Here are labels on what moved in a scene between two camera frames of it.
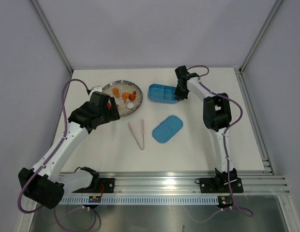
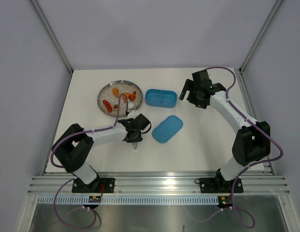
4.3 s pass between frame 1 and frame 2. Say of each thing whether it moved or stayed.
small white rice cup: stayed
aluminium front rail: stayed
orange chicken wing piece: stayed
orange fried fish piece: stayed
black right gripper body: moved
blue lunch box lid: stayed
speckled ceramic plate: stayed
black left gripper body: moved
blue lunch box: moved
